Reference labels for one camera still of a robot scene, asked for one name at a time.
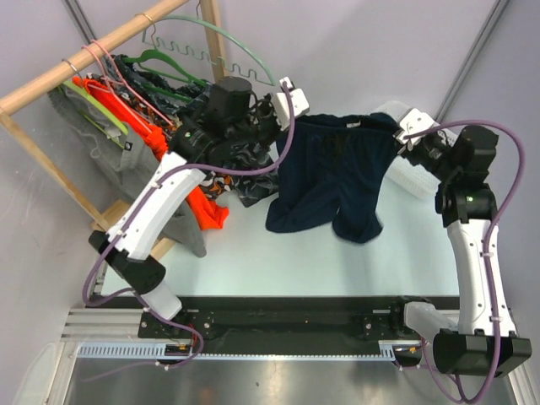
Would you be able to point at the lime green hanger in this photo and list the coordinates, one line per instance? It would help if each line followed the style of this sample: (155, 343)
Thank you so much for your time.
(97, 105)

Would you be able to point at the wooden clothes rack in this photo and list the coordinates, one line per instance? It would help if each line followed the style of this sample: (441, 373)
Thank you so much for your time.
(35, 88)

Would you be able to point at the grey shorts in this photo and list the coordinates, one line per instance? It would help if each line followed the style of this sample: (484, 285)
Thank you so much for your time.
(124, 159)

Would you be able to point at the orange patterned shorts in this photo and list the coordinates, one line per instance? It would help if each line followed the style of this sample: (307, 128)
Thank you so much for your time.
(213, 185)

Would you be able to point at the dark green hanger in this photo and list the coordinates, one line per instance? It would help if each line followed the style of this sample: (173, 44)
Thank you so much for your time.
(175, 83)

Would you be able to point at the mint green wavy hanger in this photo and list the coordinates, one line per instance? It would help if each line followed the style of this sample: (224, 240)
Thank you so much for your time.
(262, 75)

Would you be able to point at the white plastic basket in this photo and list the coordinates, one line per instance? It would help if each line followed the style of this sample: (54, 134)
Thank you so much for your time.
(413, 179)

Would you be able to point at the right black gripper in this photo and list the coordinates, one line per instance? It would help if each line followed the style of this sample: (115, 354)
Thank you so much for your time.
(411, 154)

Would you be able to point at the bright orange shorts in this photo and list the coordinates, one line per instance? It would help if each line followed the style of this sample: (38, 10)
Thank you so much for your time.
(209, 215)

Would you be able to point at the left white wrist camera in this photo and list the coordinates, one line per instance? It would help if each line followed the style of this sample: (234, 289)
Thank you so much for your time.
(289, 101)

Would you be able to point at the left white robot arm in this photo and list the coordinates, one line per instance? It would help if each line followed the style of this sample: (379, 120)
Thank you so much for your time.
(228, 134)

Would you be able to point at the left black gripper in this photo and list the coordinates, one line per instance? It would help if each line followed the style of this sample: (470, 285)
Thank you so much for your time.
(266, 105)

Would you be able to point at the navy blue shorts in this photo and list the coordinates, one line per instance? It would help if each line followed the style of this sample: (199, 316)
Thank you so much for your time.
(332, 174)

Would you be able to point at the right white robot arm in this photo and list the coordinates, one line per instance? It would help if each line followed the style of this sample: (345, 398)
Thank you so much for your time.
(483, 341)

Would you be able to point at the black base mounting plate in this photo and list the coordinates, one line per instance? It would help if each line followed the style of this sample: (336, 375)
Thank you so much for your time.
(298, 328)

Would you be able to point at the white slotted cable duct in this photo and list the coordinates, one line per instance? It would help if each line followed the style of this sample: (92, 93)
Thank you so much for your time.
(122, 349)

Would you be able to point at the dark camouflage shorts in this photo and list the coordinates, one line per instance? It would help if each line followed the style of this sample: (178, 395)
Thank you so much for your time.
(250, 189)

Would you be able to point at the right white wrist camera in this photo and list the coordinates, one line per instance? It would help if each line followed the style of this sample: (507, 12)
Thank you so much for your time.
(413, 122)

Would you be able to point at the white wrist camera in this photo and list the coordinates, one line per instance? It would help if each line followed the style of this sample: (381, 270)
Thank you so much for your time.
(289, 101)
(413, 122)

